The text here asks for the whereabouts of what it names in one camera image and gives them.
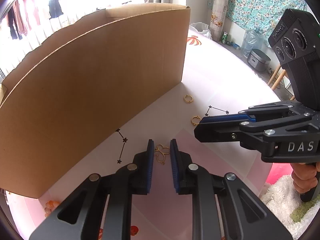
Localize right hand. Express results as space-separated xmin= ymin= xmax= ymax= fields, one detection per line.
xmin=291 ymin=162 xmax=319 ymax=193

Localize gold hoop earring near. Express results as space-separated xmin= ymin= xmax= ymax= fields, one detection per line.
xmin=190 ymin=115 xmax=202 ymax=126

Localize gold hoop earring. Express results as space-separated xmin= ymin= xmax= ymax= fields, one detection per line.
xmin=190 ymin=115 xmax=202 ymax=126
xmin=183 ymin=94 xmax=194 ymax=103

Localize gold hoop earring far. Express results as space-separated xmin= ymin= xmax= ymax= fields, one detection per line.
xmin=183 ymin=94 xmax=194 ymax=103

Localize gold butterfly earring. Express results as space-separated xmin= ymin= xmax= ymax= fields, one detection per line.
xmin=155 ymin=144 xmax=170 ymax=165

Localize pink printed bed sheet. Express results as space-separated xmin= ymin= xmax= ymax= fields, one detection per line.
xmin=7 ymin=31 xmax=278 ymax=239

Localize wooden stool legs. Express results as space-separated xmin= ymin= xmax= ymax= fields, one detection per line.
xmin=267 ymin=65 xmax=295 ymax=101

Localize white fluffy rug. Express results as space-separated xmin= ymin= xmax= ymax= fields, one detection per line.
xmin=259 ymin=175 xmax=319 ymax=239

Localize grey rice cooker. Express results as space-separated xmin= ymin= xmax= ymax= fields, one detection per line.
xmin=247 ymin=49 xmax=271 ymax=72

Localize green drink can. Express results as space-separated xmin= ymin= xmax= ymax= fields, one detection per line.
xmin=221 ymin=31 xmax=228 ymax=44

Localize green mat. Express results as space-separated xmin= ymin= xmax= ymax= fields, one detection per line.
xmin=290 ymin=199 xmax=319 ymax=223

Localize clear water jug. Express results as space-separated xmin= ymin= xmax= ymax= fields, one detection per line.
xmin=241 ymin=30 xmax=260 ymax=58

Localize white plastic bag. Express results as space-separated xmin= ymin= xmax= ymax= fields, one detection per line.
xmin=190 ymin=22 xmax=212 ymax=40

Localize brown cardboard box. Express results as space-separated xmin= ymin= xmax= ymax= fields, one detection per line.
xmin=1 ymin=3 xmax=190 ymax=198

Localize rolled floral paper tube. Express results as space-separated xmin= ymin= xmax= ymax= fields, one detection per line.
xmin=209 ymin=0 xmax=228 ymax=41

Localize teal floral curtain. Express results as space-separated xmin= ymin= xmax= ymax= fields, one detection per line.
xmin=208 ymin=0 xmax=307 ymax=38

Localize hanging clothes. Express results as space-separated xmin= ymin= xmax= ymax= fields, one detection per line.
xmin=1 ymin=0 xmax=63 ymax=40

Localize black right camera box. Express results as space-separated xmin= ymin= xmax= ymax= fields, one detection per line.
xmin=268 ymin=9 xmax=320 ymax=111

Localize orange bead bracelet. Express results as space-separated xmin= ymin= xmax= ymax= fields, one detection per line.
xmin=44 ymin=199 xmax=61 ymax=218

